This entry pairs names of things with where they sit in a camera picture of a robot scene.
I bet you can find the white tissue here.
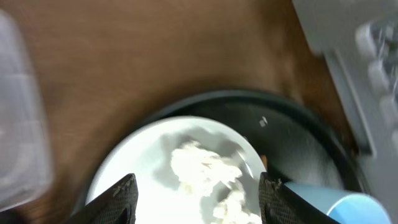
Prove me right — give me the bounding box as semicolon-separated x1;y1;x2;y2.
170;141;262;224

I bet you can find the grey dishwasher rack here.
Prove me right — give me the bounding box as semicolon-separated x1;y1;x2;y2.
293;0;397;223

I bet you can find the clear plastic bin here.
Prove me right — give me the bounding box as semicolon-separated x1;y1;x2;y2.
1;11;53;211

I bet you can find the grey-green ceramic plate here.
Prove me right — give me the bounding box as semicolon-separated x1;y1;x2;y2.
85;116;265;223

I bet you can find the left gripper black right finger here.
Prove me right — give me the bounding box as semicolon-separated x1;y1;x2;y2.
258;172;338;224

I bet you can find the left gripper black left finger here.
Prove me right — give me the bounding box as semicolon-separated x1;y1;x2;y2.
63;174;139;224

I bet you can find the light blue cup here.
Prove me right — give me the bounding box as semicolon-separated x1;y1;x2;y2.
286;182;392;224

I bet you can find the round black tray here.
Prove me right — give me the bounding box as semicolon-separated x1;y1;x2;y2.
72;90;364;218

